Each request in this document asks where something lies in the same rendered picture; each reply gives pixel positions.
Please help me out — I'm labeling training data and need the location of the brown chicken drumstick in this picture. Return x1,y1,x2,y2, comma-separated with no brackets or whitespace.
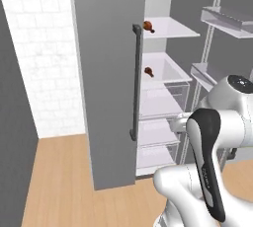
142,20,156,35
143,66,155,79

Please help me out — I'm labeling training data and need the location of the clear fridge door bin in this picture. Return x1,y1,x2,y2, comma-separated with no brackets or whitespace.
200,5,253,39
190,62,221,93

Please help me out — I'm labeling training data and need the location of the white glass fridge shelf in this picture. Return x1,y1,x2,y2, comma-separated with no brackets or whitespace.
142,16,202,39
140,51,194,85

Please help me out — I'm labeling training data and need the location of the clear fridge drawer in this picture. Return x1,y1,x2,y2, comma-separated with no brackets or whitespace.
139,80,191,120
135,118,182,170

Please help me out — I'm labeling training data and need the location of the dark grey fridge door handle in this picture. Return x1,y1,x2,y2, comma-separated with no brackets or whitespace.
129,23,143,141

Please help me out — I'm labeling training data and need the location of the dark grey cabinet side panel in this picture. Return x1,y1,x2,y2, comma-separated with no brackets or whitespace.
0,0,41,227

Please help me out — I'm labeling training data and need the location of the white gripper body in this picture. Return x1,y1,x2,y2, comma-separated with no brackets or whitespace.
169,112,193,135

